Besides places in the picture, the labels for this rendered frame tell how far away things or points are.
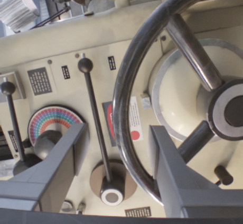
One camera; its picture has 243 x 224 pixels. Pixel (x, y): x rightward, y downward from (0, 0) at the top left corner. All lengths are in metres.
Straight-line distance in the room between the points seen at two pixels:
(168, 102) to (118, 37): 0.21
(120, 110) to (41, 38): 0.34
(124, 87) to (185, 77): 0.17
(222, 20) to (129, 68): 0.35
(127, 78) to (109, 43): 0.25
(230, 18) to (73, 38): 0.39
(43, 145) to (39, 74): 0.18
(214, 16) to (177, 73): 0.21
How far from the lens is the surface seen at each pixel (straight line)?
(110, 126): 0.48
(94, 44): 0.46
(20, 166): 0.56
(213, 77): 0.27
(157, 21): 0.22
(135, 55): 0.21
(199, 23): 0.49
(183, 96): 0.35
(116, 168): 0.53
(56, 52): 0.49
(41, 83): 0.50
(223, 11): 0.52
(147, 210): 0.66
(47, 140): 0.44
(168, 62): 0.36
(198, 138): 0.29
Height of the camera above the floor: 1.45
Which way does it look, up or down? 4 degrees up
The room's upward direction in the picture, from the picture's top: 101 degrees counter-clockwise
